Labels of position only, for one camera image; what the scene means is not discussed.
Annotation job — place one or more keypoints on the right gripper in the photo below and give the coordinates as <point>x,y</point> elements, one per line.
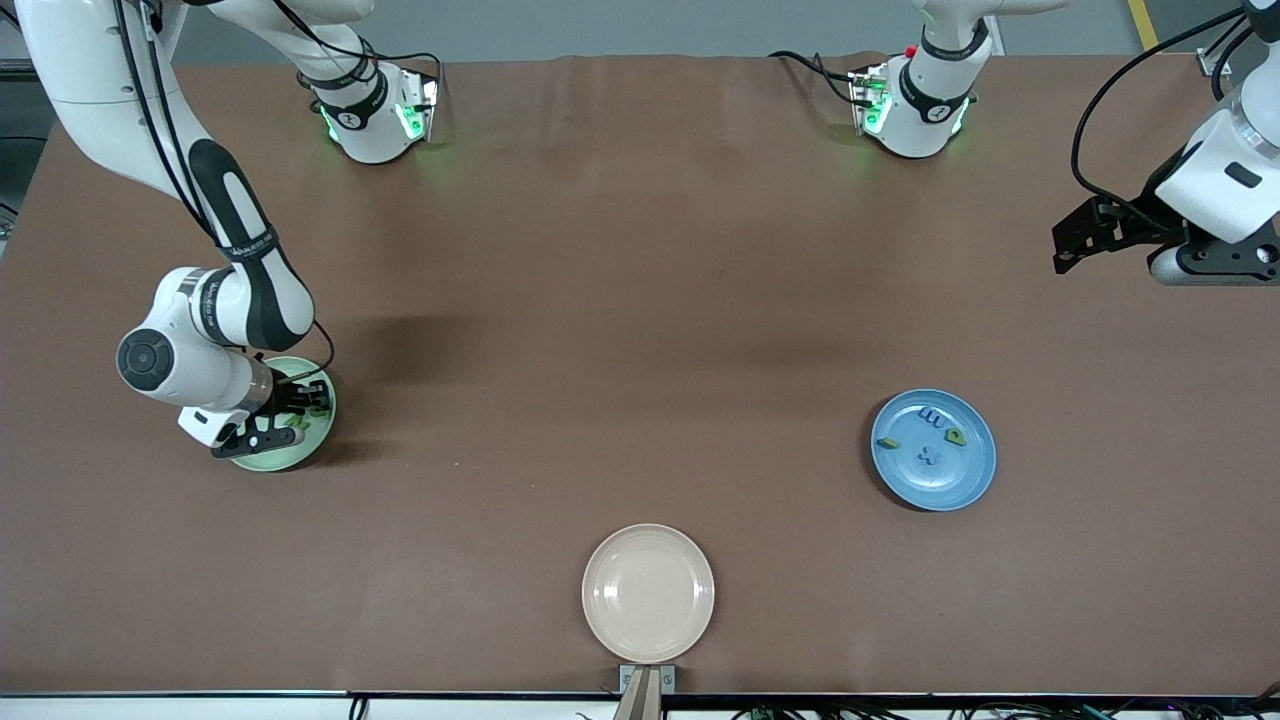
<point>287,396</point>

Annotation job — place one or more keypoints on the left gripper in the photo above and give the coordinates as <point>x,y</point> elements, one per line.
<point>1148,222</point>

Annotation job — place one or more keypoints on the blue letter m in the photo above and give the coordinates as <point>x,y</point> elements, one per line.
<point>930,416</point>

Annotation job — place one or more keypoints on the green lowercase letter with hole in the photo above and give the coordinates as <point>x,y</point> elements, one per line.
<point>953,437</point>

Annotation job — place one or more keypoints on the blue letter x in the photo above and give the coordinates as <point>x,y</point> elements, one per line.
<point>930,456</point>

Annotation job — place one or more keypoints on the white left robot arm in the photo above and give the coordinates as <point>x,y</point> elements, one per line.
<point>930,100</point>

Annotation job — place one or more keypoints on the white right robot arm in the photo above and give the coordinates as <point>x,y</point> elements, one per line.
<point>100,80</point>

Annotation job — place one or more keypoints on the green plate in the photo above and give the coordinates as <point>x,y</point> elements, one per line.
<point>300,452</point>

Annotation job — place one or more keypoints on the blue plate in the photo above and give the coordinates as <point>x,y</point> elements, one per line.
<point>960,480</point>

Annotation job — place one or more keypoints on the white table edge strip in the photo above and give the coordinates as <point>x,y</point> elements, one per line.
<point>200,708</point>

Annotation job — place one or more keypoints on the brown table cover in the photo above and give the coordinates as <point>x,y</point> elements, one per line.
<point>640,250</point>

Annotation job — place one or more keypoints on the beige plate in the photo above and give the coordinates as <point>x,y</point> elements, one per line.
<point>648,593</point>

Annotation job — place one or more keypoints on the camera mount post with bracket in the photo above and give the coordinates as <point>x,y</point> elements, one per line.
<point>645,695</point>

